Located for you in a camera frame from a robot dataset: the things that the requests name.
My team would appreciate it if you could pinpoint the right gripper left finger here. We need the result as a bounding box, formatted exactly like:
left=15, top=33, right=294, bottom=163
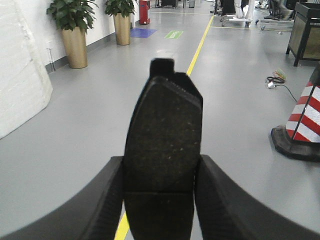
left=3, top=156, right=123, bottom=240

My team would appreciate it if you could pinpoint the grey floor cable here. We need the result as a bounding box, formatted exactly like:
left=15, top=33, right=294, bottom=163
left=266, top=68, right=298, bottom=103

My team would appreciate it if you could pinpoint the red white traffic cone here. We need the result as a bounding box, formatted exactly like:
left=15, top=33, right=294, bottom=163
left=271, top=63, right=320, bottom=162

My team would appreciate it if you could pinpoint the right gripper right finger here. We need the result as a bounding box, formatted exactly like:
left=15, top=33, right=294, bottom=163
left=194, top=154, right=320, bottom=240

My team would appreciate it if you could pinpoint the potted plant gold planter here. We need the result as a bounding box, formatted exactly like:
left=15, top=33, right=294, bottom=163
left=46, top=0, right=97, bottom=69

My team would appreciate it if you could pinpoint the red floor cabinet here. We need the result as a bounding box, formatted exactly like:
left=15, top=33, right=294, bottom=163
left=139, top=0, right=150, bottom=25

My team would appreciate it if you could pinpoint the grey brake pad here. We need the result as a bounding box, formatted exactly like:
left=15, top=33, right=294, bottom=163
left=123, top=58, right=203, bottom=240

